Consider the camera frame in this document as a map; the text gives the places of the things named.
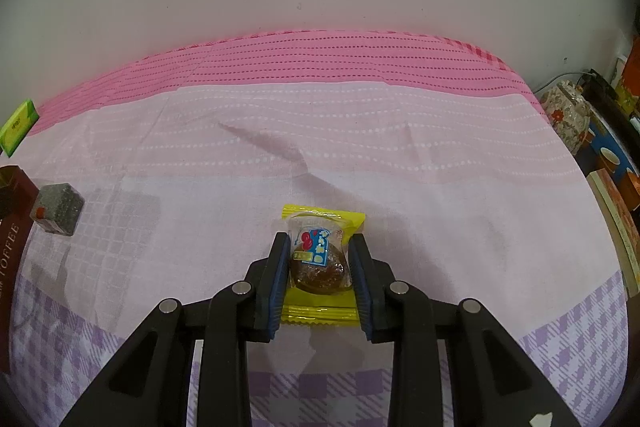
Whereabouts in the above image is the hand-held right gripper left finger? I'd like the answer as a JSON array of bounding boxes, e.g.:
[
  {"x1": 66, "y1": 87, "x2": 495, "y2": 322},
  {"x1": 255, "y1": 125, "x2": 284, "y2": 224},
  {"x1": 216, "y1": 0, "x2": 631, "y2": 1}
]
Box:
[{"x1": 60, "y1": 232, "x2": 292, "y2": 427}]

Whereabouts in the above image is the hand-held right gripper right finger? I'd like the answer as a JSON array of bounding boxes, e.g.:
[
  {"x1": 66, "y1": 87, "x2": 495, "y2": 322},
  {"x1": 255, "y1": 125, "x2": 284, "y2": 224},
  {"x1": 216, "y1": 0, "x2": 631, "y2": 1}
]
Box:
[{"x1": 348, "y1": 234, "x2": 581, "y2": 427}]

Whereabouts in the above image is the yellow-edged round cake packet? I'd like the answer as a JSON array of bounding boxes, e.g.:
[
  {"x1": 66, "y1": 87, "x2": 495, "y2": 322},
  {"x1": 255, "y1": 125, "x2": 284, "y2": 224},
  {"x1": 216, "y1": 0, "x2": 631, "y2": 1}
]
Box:
[{"x1": 279, "y1": 204, "x2": 367, "y2": 325}]

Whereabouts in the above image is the brown toffee tin box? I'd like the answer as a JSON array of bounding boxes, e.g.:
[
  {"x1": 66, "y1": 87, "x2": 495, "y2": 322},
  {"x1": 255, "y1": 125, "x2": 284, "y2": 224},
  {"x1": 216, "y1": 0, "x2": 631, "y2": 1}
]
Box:
[{"x1": 0, "y1": 164, "x2": 41, "y2": 378}]

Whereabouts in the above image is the dark grey cube candy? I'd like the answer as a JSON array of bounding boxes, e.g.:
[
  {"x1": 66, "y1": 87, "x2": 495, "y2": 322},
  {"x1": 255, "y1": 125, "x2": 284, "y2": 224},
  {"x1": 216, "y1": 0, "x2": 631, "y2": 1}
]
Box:
[{"x1": 30, "y1": 182, "x2": 85, "y2": 237}]

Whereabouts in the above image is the stack of books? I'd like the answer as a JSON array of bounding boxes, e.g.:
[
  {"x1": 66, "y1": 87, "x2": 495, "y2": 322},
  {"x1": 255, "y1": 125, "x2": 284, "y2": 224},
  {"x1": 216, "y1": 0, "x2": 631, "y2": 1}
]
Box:
[{"x1": 586, "y1": 169, "x2": 640, "y2": 298}]

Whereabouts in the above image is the floral ceramic teapot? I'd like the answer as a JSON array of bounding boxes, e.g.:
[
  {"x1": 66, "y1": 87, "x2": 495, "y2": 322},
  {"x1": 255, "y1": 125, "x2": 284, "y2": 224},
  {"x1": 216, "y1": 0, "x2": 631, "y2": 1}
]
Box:
[{"x1": 540, "y1": 79, "x2": 593, "y2": 155}]

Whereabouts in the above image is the blue printed box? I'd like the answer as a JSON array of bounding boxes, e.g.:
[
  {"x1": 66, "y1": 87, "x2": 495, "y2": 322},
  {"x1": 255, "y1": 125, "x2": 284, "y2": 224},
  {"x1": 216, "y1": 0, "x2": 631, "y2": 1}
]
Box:
[{"x1": 582, "y1": 107, "x2": 640, "y2": 210}]

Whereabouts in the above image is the green small packet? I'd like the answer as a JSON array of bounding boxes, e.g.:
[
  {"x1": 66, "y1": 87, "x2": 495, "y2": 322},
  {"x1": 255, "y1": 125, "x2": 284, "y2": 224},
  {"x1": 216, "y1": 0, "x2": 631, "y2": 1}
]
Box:
[{"x1": 0, "y1": 99, "x2": 40, "y2": 156}]

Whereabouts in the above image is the black device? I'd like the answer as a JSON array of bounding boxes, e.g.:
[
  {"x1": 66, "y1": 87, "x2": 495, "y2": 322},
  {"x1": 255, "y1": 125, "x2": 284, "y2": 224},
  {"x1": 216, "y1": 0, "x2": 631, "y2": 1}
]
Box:
[{"x1": 580, "y1": 68, "x2": 628, "y2": 118}]

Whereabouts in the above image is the orange box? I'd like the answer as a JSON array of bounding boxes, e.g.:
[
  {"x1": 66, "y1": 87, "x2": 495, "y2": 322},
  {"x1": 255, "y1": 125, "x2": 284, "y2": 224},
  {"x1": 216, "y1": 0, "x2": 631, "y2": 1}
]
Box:
[{"x1": 612, "y1": 34, "x2": 640, "y2": 118}]

